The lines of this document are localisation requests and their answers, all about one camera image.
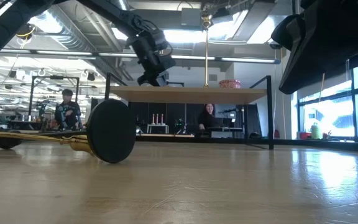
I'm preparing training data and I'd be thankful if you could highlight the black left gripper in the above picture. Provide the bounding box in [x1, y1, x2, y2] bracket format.
[126, 21, 177, 87]

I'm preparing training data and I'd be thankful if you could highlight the pink patterned candle tin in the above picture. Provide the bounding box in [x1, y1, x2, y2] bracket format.
[218, 79, 241, 89]

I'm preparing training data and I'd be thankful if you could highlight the long linear ceiling light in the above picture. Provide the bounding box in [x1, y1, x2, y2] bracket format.
[0, 49, 281, 65]

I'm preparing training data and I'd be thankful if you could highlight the black window frame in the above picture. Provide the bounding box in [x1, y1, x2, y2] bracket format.
[296, 58, 358, 141]

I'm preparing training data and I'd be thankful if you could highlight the small white rack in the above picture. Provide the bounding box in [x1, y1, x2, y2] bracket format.
[146, 123, 169, 134]

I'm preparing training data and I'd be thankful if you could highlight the silver ventilation duct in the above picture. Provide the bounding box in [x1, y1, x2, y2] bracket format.
[26, 0, 124, 54]

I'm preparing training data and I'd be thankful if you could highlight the black candlestick holder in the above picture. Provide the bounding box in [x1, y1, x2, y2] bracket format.
[0, 99, 136, 164]

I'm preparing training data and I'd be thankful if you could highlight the person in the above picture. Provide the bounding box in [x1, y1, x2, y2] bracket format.
[54, 89, 83, 130]
[197, 103, 217, 138]

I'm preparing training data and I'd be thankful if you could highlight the black background rig frame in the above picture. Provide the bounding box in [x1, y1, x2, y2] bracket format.
[31, 75, 80, 121]

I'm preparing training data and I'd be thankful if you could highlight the wooden shelf with black legs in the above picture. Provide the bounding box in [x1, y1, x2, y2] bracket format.
[101, 73, 275, 151]

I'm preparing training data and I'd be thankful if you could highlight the green bottle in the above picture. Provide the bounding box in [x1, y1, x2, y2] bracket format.
[311, 123, 322, 140]

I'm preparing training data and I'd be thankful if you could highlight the gold candlestick holder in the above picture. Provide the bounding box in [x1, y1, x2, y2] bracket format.
[0, 129, 96, 156]
[201, 14, 213, 88]

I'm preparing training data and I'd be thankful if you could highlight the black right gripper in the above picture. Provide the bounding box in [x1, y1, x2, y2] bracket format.
[272, 0, 358, 94]

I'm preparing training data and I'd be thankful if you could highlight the background monitor screen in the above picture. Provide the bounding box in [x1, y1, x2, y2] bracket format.
[214, 104, 237, 119]

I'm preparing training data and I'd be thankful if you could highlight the black aluminium table frame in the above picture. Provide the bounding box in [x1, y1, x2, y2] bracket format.
[104, 133, 358, 153]

